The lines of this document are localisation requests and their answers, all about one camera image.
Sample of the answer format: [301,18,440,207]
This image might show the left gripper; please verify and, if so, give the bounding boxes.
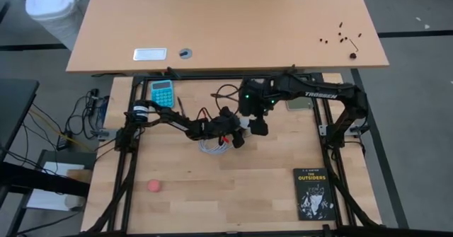
[204,105,246,149]

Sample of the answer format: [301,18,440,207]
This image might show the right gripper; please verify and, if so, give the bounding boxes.
[239,78,276,137]

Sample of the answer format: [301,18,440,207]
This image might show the white lamp power cord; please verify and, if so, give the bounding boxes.
[197,137,233,156]

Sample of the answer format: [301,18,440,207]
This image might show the olive green notebook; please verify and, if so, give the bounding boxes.
[285,98,314,112]

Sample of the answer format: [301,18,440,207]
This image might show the teal calculator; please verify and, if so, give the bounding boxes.
[151,79,176,109]

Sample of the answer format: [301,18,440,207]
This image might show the black Outsiders book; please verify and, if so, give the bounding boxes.
[292,167,337,221]

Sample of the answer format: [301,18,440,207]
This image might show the pink ball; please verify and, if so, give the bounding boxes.
[147,179,163,193]

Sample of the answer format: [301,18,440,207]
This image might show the beige wooden desk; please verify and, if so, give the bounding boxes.
[66,0,391,74]

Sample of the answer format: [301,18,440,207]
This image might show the silver rectangular desk plate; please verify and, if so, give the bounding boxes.
[132,47,168,62]

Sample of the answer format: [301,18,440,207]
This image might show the black power strip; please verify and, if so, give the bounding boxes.
[86,88,101,115]

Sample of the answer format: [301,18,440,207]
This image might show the black power adapter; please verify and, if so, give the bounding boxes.
[56,131,74,151]

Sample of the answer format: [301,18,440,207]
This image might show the white paper sheet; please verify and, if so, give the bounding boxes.
[26,161,86,212]

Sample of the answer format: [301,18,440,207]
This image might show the black table leg bar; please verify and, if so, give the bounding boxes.
[0,161,91,199]

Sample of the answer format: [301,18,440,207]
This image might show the white trash bin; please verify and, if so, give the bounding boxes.
[25,0,86,51]

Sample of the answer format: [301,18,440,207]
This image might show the black side desk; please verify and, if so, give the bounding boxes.
[0,79,40,162]

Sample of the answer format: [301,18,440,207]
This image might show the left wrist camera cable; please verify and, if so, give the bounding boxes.
[195,105,214,124]

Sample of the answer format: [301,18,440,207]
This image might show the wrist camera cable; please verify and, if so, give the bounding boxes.
[195,105,214,124]
[210,83,246,112]

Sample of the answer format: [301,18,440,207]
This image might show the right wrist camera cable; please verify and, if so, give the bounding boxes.
[210,83,246,112]

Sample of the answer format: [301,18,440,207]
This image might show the black aluminium table frame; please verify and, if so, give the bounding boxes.
[81,72,386,237]

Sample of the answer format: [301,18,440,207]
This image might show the blue cable bundle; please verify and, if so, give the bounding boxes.
[100,95,111,125]

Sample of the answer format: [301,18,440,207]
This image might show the black floor cable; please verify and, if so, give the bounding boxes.
[21,88,107,153]

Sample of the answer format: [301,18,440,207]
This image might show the yellow floor cable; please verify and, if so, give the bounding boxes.
[28,108,96,154]

